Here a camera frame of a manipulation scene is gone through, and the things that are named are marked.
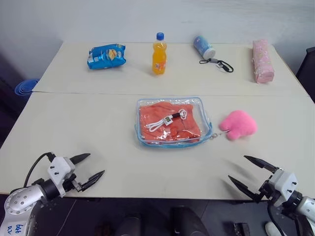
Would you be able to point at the orange soda bottle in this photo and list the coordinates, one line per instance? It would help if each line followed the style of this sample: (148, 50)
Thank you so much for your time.
(159, 60)

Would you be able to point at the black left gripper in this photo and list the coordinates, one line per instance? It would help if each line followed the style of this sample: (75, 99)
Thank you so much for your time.
(69, 183)

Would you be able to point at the clear pouch with orange cloth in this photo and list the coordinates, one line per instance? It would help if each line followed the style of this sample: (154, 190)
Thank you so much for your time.
(204, 115)

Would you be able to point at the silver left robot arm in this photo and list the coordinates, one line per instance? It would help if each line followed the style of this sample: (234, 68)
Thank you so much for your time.
(22, 200)

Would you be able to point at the dark chair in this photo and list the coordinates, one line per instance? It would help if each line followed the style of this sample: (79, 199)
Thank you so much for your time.
(307, 71)

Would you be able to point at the white shoe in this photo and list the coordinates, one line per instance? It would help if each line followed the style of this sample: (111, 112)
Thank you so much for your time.
(272, 229)

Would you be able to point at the pink patterned box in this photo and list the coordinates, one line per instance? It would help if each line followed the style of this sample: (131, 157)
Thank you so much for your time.
(262, 61)

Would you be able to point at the blue chips bag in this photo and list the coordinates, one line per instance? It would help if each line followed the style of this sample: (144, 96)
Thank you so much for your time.
(105, 57)

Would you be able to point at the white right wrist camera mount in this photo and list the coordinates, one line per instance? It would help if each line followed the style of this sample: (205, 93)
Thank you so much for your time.
(284, 184)

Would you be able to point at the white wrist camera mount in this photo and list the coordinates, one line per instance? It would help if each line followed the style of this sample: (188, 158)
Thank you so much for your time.
(59, 169)
(284, 184)

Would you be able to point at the blue white cylindrical canister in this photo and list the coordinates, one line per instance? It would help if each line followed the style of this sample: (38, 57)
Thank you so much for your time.
(202, 45)

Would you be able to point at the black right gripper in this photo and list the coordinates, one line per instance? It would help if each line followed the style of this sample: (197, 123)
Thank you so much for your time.
(266, 189)

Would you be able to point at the dark ribbed rectangular block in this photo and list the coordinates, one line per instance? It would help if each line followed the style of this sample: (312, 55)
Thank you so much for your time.
(241, 229)

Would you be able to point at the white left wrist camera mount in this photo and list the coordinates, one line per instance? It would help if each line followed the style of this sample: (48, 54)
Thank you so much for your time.
(59, 169)

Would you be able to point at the orange cloth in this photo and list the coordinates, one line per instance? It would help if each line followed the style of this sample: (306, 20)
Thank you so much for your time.
(152, 118)

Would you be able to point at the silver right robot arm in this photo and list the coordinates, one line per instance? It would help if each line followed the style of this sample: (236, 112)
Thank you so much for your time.
(306, 206)

